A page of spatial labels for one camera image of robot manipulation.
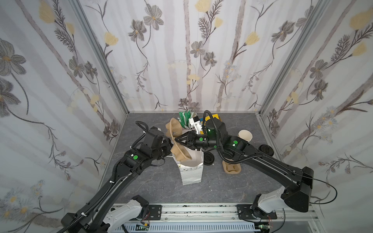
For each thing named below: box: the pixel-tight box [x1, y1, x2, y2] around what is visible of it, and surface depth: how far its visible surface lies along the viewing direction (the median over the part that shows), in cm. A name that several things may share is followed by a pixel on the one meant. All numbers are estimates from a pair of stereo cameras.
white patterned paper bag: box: [172, 145, 204, 186], surface depth 67 cm
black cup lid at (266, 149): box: [258, 144, 274, 157], surface depth 87 cm
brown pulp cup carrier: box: [221, 157, 242, 175], surface depth 88 cm
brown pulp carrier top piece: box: [165, 117, 193, 162], surface depth 63 cm
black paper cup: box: [237, 129, 254, 143], surface depth 95 cm
